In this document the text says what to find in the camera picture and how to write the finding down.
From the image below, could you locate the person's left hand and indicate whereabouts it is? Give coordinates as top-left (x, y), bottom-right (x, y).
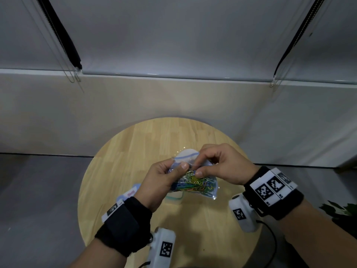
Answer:
top-left (134, 159), bottom-right (190, 213)

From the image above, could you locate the person's right hand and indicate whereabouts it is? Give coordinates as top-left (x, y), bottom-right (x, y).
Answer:
top-left (192, 143), bottom-right (255, 186)

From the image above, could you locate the clear zip bag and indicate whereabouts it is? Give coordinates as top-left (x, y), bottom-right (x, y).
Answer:
top-left (167, 149), bottom-right (218, 201)

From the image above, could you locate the person's left forearm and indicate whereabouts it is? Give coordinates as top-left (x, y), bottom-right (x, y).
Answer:
top-left (68, 238), bottom-right (127, 268)

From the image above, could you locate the person's right forearm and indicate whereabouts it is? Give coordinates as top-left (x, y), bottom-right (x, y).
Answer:
top-left (276, 198), bottom-right (357, 268)

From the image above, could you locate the pile of colourful paper clips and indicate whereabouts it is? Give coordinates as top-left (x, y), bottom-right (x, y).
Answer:
top-left (173, 170), bottom-right (216, 197)

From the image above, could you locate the black wrist band with markers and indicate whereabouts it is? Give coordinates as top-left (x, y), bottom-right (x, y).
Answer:
top-left (243, 166), bottom-right (305, 221)

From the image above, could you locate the black wrist band with marker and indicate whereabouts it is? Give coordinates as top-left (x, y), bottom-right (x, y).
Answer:
top-left (94, 196), bottom-right (153, 258)

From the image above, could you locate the white window sill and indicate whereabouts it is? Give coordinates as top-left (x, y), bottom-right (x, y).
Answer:
top-left (0, 68), bottom-right (357, 89)

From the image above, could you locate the grey roller blind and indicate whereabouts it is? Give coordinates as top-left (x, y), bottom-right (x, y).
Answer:
top-left (46, 0), bottom-right (318, 82)
top-left (275, 0), bottom-right (357, 84)
top-left (0, 0), bottom-right (82, 72)

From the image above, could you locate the green plant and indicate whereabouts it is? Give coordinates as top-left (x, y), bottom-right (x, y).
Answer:
top-left (319, 200), bottom-right (357, 239)

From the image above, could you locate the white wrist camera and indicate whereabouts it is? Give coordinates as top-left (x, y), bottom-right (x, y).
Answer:
top-left (146, 227), bottom-right (177, 268)
top-left (228, 194), bottom-right (260, 234)

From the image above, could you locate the black cable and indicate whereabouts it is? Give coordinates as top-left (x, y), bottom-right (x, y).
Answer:
top-left (256, 219), bottom-right (278, 268)

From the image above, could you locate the metal bead chain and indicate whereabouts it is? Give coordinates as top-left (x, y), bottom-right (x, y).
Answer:
top-left (269, 0), bottom-right (335, 88)
top-left (18, 0), bottom-right (85, 93)

